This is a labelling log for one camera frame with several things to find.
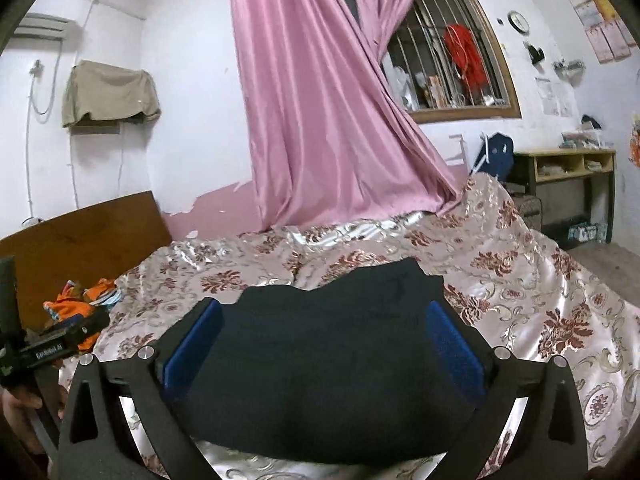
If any black coat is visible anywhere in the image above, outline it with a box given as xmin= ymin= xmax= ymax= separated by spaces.
xmin=156 ymin=258 xmax=487 ymax=468

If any orange clothes pile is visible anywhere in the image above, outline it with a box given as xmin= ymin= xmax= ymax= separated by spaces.
xmin=43 ymin=278 xmax=122 ymax=353

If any person's left hand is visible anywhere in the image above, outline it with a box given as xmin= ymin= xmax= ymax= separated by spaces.
xmin=1 ymin=388 xmax=44 ymax=455

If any wooden headboard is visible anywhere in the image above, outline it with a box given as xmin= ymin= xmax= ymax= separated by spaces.
xmin=1 ymin=191 xmax=171 ymax=332

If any floral satin bedspread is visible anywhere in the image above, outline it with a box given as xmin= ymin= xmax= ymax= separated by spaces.
xmin=58 ymin=171 xmax=640 ymax=480

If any wooden desk shelf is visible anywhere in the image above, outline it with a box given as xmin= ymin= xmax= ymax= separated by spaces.
xmin=508 ymin=148 xmax=616 ymax=248

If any dark blue bag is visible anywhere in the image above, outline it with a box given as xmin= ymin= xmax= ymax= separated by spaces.
xmin=472 ymin=132 xmax=514 ymax=183

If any white air conditioner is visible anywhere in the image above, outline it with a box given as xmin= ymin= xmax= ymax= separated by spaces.
xmin=12 ymin=13 xmax=77 ymax=41

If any pink curtain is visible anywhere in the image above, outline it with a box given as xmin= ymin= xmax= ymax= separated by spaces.
xmin=231 ymin=0 xmax=462 ymax=229

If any red garment in window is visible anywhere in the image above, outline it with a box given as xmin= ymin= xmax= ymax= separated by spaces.
xmin=442 ymin=24 xmax=488 ymax=92

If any beige cloth on wall shelf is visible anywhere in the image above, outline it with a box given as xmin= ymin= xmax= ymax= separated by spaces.
xmin=62 ymin=60 xmax=162 ymax=128

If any colourful wall picture right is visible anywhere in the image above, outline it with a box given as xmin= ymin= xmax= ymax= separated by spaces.
xmin=629 ymin=114 xmax=640 ymax=167

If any barred window with wooden frame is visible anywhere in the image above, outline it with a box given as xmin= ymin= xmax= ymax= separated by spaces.
xmin=324 ymin=0 xmax=522 ymax=125

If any wall calendar poster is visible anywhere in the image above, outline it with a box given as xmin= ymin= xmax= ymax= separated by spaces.
xmin=568 ymin=0 xmax=638 ymax=64

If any round wall clock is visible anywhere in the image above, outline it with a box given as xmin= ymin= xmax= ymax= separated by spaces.
xmin=508 ymin=10 xmax=530 ymax=36

